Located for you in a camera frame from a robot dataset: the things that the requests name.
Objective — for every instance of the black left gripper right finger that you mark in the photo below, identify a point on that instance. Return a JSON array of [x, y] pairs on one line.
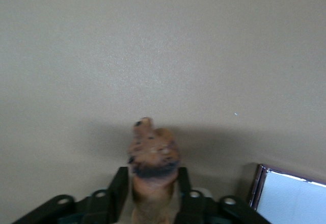
[[198, 208]]

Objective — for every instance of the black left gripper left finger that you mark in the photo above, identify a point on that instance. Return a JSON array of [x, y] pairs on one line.
[[102, 208]]

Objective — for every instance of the brown lion statue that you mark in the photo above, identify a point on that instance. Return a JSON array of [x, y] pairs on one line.
[[152, 152]]

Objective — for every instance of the brown table cover sheet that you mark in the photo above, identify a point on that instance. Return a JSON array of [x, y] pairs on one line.
[[152, 56]]

